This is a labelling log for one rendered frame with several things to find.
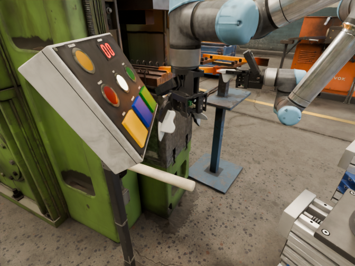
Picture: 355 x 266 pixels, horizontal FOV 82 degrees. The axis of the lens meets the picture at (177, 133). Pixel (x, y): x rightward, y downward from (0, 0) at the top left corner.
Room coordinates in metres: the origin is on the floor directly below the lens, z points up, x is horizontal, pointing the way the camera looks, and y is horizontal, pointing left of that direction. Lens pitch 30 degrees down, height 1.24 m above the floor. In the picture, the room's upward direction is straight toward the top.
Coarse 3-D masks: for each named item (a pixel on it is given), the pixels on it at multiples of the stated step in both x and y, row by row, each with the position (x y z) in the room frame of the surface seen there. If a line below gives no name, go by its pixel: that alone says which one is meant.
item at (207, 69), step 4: (160, 68) 1.11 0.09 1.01; (164, 68) 1.09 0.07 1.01; (168, 68) 1.08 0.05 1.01; (200, 68) 1.01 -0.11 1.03; (204, 68) 1.00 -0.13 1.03; (208, 68) 0.99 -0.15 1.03; (212, 68) 0.98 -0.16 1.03; (216, 68) 0.97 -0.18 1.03; (220, 68) 0.96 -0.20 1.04; (224, 68) 0.96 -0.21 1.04; (228, 68) 0.95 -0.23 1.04; (232, 68) 0.94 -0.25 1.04; (236, 68) 0.95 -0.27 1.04; (204, 72) 1.00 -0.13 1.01; (208, 72) 0.99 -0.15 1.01; (212, 72) 0.98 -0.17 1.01; (216, 72) 0.97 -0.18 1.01
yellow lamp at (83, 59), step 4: (76, 52) 0.43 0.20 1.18; (80, 52) 0.44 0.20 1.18; (80, 56) 0.43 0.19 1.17; (84, 56) 0.44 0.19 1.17; (80, 60) 0.42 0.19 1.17; (84, 60) 0.43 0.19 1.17; (88, 60) 0.45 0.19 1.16; (84, 64) 0.42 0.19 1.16; (88, 64) 0.44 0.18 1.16; (88, 68) 0.43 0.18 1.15; (92, 68) 0.44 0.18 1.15
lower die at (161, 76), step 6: (150, 66) 1.17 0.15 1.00; (156, 66) 1.21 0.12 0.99; (138, 72) 1.09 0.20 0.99; (150, 72) 1.08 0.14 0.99; (156, 72) 1.08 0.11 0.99; (162, 72) 1.08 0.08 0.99; (150, 78) 1.00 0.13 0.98; (156, 78) 1.00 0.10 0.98; (162, 78) 1.04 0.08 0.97; (168, 78) 1.09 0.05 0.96; (150, 84) 1.01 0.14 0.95; (156, 84) 0.99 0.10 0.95
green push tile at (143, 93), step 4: (144, 88) 0.65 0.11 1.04; (140, 92) 0.60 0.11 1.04; (144, 92) 0.63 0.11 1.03; (148, 92) 0.66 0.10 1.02; (144, 96) 0.61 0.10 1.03; (148, 96) 0.64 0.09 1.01; (144, 100) 0.60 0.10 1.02; (148, 100) 0.62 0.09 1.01; (152, 100) 0.65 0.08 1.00; (148, 104) 0.60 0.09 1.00; (152, 104) 0.62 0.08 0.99; (152, 108) 0.60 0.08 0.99; (152, 112) 0.60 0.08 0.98
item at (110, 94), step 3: (105, 87) 0.44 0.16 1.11; (108, 87) 0.45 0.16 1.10; (105, 90) 0.43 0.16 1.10; (108, 90) 0.44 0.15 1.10; (111, 90) 0.45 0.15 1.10; (105, 93) 0.42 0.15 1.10; (108, 93) 0.43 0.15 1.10; (111, 93) 0.44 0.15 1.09; (114, 93) 0.45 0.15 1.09; (108, 96) 0.42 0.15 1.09; (111, 96) 0.43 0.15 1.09; (114, 96) 0.44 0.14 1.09; (108, 99) 0.41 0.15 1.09; (111, 99) 0.42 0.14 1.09; (114, 99) 0.43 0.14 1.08; (117, 99) 0.45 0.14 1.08; (114, 102) 0.42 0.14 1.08; (117, 102) 0.44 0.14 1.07
